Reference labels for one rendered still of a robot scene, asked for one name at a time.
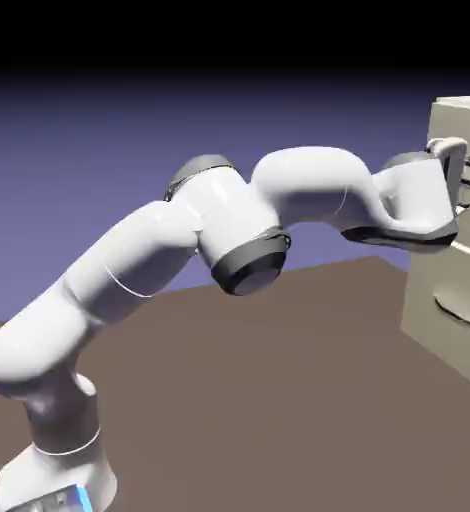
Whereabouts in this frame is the beige cabinet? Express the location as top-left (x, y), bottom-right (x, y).
top-left (400, 94), bottom-right (470, 395)

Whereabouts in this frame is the pale curved drawer handle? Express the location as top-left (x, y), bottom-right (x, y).
top-left (433, 289), bottom-right (470, 329)

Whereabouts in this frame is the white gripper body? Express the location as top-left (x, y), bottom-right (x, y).
top-left (438, 137), bottom-right (469, 218)

